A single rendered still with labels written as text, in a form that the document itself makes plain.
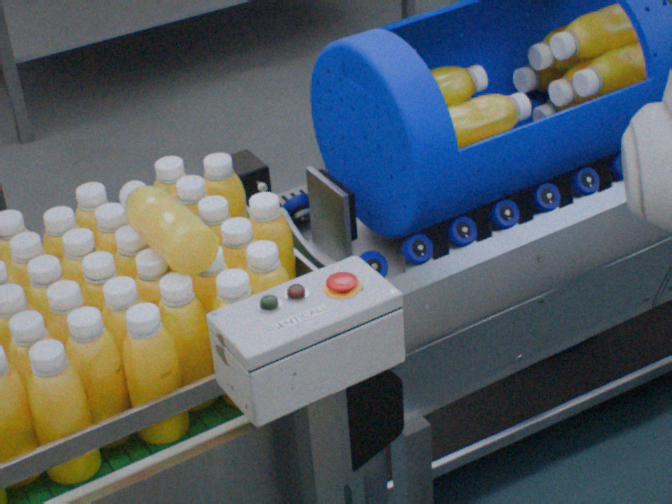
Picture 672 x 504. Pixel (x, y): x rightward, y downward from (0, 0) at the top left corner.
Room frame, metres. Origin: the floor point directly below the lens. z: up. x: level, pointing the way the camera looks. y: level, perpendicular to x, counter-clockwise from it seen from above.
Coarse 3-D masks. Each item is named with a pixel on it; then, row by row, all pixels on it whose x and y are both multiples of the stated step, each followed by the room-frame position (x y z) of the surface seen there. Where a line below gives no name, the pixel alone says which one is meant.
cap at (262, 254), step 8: (264, 240) 1.31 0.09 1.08; (248, 248) 1.30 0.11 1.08; (256, 248) 1.30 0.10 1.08; (264, 248) 1.30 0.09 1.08; (272, 248) 1.29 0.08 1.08; (248, 256) 1.29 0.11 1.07; (256, 256) 1.28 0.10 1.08; (264, 256) 1.28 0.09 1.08; (272, 256) 1.28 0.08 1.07; (256, 264) 1.28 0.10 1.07; (264, 264) 1.28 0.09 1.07; (272, 264) 1.28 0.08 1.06
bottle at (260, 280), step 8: (248, 264) 1.29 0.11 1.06; (280, 264) 1.30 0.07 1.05; (248, 272) 1.29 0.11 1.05; (256, 272) 1.28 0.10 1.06; (264, 272) 1.28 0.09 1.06; (272, 272) 1.28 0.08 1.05; (280, 272) 1.28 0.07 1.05; (256, 280) 1.27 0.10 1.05; (264, 280) 1.27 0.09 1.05; (272, 280) 1.27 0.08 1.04; (280, 280) 1.28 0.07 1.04; (288, 280) 1.29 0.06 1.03; (256, 288) 1.27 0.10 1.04; (264, 288) 1.27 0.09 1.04
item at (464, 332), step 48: (528, 192) 1.63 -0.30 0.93; (384, 240) 1.53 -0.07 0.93; (432, 240) 1.52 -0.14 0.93; (480, 240) 1.51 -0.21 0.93; (576, 240) 1.55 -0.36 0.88; (624, 240) 1.58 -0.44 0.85; (432, 288) 1.43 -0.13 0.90; (480, 288) 1.46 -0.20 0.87; (528, 288) 1.49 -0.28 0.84; (576, 288) 1.55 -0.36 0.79; (624, 288) 1.63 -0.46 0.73; (432, 336) 1.41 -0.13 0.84; (480, 336) 1.47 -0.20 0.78; (528, 336) 1.54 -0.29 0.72; (576, 336) 1.63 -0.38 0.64; (432, 384) 1.46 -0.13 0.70; (480, 384) 1.53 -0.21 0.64
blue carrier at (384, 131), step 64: (512, 0) 1.78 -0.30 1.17; (576, 0) 1.87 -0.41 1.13; (640, 0) 1.66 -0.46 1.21; (320, 64) 1.61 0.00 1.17; (384, 64) 1.48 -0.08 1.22; (448, 64) 1.76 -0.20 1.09; (512, 64) 1.81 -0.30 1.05; (320, 128) 1.62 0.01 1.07; (384, 128) 1.47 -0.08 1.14; (448, 128) 1.44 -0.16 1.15; (512, 128) 1.74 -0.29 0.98; (576, 128) 1.52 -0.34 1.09; (384, 192) 1.47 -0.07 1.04; (448, 192) 1.42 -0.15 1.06; (512, 192) 1.52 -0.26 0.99
